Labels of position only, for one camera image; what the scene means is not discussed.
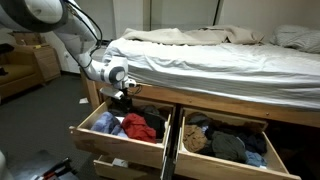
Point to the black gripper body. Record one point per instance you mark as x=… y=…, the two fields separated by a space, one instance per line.
x=123 y=104

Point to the red shirt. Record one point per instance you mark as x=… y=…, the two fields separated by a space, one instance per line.
x=136 y=127

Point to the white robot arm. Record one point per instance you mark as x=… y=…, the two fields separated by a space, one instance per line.
x=75 y=29

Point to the light blue shirt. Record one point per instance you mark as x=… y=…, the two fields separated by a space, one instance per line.
x=108 y=123

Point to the upper left wooden drawer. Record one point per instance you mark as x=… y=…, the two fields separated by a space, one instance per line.
x=132 y=150

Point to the wooden drawer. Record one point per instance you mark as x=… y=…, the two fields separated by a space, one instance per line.
x=132 y=150
x=118 y=169
x=204 y=165

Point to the lower left wooden drawer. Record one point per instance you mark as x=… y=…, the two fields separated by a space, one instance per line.
x=118 y=169

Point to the upper right wooden drawer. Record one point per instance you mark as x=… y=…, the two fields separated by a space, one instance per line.
x=204 y=165

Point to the black garment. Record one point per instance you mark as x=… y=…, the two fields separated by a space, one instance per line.
x=150 y=113

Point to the brown garment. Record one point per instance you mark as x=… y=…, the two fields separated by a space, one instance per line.
x=193 y=138

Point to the red black clamp tool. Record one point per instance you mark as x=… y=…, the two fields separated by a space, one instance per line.
x=55 y=172

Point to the beige blanket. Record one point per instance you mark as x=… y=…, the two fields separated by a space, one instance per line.
x=210 y=35

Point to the dark grey garment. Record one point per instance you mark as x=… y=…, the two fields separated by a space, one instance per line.
x=228 y=147

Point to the blue denim garment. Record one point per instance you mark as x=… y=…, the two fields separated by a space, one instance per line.
x=255 y=159

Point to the white mattress with sheet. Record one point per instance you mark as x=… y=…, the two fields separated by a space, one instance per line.
x=266 y=74

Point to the striped grey pillow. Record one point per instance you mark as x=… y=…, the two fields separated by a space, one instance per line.
x=297 y=37

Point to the wooden bed frame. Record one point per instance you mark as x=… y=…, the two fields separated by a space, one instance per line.
x=216 y=103

